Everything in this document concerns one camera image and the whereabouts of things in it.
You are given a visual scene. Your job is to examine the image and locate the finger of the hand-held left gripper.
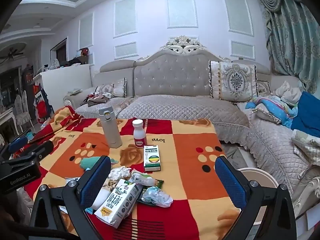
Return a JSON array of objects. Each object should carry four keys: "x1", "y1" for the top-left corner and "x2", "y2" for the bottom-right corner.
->
[
  {"x1": 0, "y1": 136, "x2": 32, "y2": 161},
  {"x1": 14, "y1": 140, "x2": 53, "y2": 167}
]

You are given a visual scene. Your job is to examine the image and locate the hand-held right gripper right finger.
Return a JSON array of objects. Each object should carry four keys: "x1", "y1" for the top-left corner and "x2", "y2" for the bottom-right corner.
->
[{"x1": 214, "y1": 155, "x2": 298, "y2": 240}]

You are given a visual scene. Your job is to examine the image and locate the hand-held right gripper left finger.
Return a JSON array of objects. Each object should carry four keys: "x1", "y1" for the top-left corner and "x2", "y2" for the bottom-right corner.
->
[{"x1": 30, "y1": 155, "x2": 112, "y2": 240}]

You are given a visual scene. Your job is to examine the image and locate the white tissue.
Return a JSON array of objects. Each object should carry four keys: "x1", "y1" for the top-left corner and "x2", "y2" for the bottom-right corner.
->
[{"x1": 108, "y1": 166, "x2": 132, "y2": 180}]

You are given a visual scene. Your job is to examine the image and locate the white milk carton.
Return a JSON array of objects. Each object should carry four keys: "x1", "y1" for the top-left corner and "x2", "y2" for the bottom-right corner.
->
[{"x1": 94, "y1": 179, "x2": 143, "y2": 229}]

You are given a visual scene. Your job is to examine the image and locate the white round waste bin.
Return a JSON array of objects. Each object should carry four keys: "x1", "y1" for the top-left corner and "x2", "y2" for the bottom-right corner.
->
[{"x1": 231, "y1": 167, "x2": 279, "y2": 240}]

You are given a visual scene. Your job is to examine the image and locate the white plastic wrapper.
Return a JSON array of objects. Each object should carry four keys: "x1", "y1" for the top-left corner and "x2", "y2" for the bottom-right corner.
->
[{"x1": 130, "y1": 169, "x2": 154, "y2": 186}]

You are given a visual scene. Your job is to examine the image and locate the clear plastic bag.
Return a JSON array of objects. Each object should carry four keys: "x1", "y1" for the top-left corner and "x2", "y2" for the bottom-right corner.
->
[{"x1": 141, "y1": 186, "x2": 173, "y2": 208}]

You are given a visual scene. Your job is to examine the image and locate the teal cloth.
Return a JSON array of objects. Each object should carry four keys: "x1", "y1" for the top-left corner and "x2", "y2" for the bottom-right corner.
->
[{"x1": 79, "y1": 156, "x2": 119, "y2": 169}]

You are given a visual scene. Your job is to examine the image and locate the white dining chair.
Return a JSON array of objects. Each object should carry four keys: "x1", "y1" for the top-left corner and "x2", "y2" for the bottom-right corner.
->
[{"x1": 14, "y1": 91, "x2": 33, "y2": 130}]

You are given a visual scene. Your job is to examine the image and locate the red white bag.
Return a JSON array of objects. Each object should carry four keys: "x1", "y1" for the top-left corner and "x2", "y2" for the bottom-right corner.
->
[{"x1": 34, "y1": 85, "x2": 54, "y2": 123}]

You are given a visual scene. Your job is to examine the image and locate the red orange printed blanket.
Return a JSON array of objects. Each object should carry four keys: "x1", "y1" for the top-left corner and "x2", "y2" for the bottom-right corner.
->
[{"x1": 24, "y1": 105, "x2": 242, "y2": 240}]

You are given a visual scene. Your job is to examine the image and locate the green white medicine box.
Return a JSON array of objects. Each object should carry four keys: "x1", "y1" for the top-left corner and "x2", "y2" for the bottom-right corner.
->
[{"x1": 143, "y1": 144, "x2": 162, "y2": 172}]

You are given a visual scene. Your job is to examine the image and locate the green snack packet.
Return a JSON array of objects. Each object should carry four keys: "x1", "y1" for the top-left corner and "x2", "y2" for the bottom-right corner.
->
[{"x1": 139, "y1": 177, "x2": 164, "y2": 200}]

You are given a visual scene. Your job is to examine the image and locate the white red-label medicine bottle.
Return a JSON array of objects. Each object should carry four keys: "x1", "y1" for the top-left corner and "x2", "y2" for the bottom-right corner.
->
[{"x1": 132, "y1": 119, "x2": 147, "y2": 148}]

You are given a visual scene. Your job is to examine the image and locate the white cabinet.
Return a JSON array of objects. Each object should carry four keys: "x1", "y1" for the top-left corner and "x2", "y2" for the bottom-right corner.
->
[{"x1": 32, "y1": 64, "x2": 92, "y2": 115}]

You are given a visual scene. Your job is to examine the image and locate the pile of clothes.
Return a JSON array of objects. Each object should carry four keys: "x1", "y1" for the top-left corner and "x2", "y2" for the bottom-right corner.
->
[{"x1": 84, "y1": 92, "x2": 115, "y2": 105}]

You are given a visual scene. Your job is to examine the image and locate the beige lace-edged pillow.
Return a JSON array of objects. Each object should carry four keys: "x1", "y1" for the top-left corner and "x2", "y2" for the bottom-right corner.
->
[{"x1": 254, "y1": 104, "x2": 283, "y2": 125}]

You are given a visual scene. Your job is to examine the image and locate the ceiling fan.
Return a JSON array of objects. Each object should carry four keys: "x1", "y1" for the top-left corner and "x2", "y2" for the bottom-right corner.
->
[{"x1": 0, "y1": 47, "x2": 24, "y2": 60}]

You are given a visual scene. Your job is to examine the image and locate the beige floral cushion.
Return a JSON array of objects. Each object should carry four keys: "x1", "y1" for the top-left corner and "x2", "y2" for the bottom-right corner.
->
[{"x1": 96, "y1": 78, "x2": 127, "y2": 98}]

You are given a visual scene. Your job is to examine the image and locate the dark bag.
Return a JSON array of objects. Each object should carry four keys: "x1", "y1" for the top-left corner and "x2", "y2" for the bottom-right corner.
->
[{"x1": 67, "y1": 47, "x2": 90, "y2": 65}]

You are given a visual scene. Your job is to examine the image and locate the dark wooden door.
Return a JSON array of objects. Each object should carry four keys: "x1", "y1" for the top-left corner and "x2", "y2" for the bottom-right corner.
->
[{"x1": 50, "y1": 38, "x2": 68, "y2": 63}]

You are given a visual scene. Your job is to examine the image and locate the small ornate cushion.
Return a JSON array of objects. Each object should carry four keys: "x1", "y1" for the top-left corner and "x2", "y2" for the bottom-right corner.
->
[{"x1": 257, "y1": 80, "x2": 272, "y2": 97}]

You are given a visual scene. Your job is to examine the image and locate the large ornate fringed cushion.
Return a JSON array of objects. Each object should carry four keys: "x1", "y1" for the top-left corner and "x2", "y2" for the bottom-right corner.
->
[{"x1": 208, "y1": 60, "x2": 258, "y2": 104}]

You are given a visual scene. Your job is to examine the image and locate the dark blue blanket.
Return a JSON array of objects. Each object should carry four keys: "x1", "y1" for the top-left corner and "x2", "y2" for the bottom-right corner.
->
[{"x1": 291, "y1": 91, "x2": 320, "y2": 138}]

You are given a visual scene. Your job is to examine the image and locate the beige crumpled cloth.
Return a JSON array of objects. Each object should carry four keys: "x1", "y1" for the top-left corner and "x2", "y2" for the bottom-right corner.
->
[{"x1": 275, "y1": 81, "x2": 303, "y2": 105}]

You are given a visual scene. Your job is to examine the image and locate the grey quilted sofa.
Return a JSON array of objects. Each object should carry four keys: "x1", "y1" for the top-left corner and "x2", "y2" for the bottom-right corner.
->
[{"x1": 64, "y1": 35, "x2": 320, "y2": 233}]

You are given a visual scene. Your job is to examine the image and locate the teal patterned curtain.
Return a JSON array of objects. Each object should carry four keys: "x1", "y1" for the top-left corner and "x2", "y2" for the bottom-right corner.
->
[{"x1": 257, "y1": 0, "x2": 320, "y2": 94}]

